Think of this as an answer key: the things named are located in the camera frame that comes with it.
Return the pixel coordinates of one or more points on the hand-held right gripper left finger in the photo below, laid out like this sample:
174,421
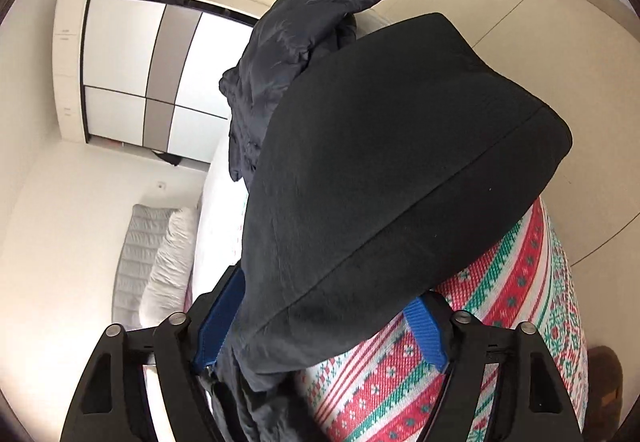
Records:
220,322

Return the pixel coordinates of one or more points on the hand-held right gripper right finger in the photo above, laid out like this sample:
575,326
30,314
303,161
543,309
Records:
430,337

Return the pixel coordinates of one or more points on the black quilted jacket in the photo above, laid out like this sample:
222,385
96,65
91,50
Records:
390,162

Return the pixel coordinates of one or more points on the red green patterned blanket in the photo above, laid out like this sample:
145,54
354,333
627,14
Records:
400,382

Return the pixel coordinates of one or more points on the cream pillow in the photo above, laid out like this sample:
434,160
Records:
170,262

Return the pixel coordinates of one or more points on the grey quilted headboard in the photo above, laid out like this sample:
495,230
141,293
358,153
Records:
132,262

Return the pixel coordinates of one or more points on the dark cloth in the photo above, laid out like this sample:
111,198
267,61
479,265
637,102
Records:
167,157

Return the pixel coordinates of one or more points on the brown object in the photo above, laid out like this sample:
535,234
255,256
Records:
605,372

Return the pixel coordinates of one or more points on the white grey panel wardrobe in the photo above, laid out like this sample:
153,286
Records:
120,72

